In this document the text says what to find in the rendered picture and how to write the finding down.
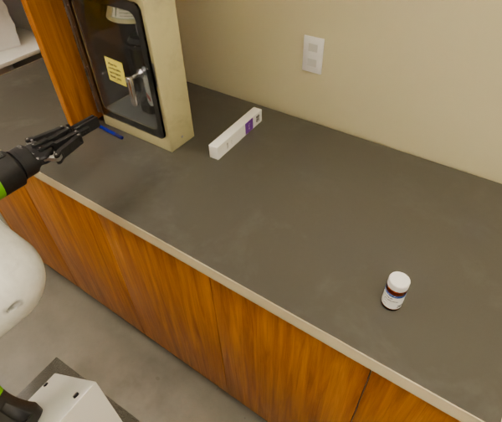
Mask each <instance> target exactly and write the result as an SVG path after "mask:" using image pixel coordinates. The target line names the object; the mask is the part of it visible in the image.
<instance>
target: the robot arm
mask: <svg viewBox="0 0 502 422"><path fill-rule="evenodd" d="M66 126H67V127H64V126H58V127H56V128H54V129H52V130H49V131H46V132H44V133H41V134H39V135H37V136H32V137H28V138H25V139H24V140H25V141H26V143H27V145H26V146H22V145H17V146H16V147H14V148H12V149H10V150H8V151H6V152H5V151H0V200H1V199H3V198H5V197H7V196H8V195H9V194H11V193H13V192H15V191H16V190H18V189H19V188H21V187H22V186H24V185H26V184H27V179H29V178H30V177H32V176H33V175H35V174H37V173H38V172H39V171H40V168H41V166H42V165H44V164H47V163H50V161H56V162H57V164H61V163H62V162H63V160H64V159H65V158H66V157H67V156H68V155H69V154H70V153H71V152H73V151H74V150H75V149H77V148H78V147H79V146H80V145H82V144H83V143H84V141H83V138H82V136H85V135H86V134H88V133H90V132H92V131H93V130H95V129H97V128H98V127H100V123H99V120H98V117H97V116H94V115H91V116H88V117H86V118H85V119H83V120H82V121H79V122H78V123H76V124H74V125H72V126H70V125H69V124H66ZM45 281H46V272H45V268H44V263H43V260H42V258H41V256H40V255H39V253H38V251H37V250H36V249H35V248H34V247H33V246H32V245H31V244H30V243H29V242H28V241H27V240H25V239H24V238H22V237H21V236H19V235H18V234H16V233H15V232H14V231H12V230H11V229H10V228H9V227H8V226H7V225H5V224H4V223H2V222H1V221H0V337H2V336H3V335H4V334H5V333H6V332H8V331H9V330H10V329H12V328H13V327H14V326H15V325H17V324H18V323H19V322H20V321H22V320H23V319H24V318H25V317H26V316H27V315H28V314H29V313H30V312H31V311H32V310H33V309H34V308H35V307H36V306H37V304H38V302H39V300H40V298H41V296H42V294H43V292H44V287H45ZM42 412H43V409H42V408H41V407H40V406H39V405H38V404H37V403H36V402H33V401H27V400H24V399H20V398H17V397H15V396H13V395H11V394H10V393H9V392H7V391H6V390H5V389H3V388H2V387H1V386H0V422H38V420H39V418H40V416H41V414H42Z"/></svg>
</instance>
